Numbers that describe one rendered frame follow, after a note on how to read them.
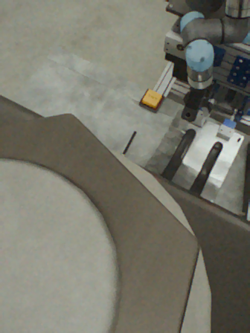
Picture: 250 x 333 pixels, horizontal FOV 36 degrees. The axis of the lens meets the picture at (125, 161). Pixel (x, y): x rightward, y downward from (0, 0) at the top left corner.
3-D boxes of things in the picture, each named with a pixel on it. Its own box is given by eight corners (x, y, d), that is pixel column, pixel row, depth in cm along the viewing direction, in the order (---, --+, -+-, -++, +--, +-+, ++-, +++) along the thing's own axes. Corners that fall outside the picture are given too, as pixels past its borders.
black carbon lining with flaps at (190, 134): (187, 128, 143) (190, 116, 134) (226, 147, 140) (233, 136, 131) (143, 207, 131) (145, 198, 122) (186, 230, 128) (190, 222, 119)
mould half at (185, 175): (177, 119, 152) (181, 100, 140) (237, 147, 148) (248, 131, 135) (115, 227, 135) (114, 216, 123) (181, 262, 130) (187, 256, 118)
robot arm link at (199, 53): (210, 33, 106) (216, 58, 103) (210, 56, 116) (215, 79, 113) (182, 39, 107) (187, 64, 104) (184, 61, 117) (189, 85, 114)
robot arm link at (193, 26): (211, 25, 120) (218, 54, 116) (176, 28, 119) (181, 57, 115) (217, 7, 113) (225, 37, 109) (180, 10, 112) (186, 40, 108)
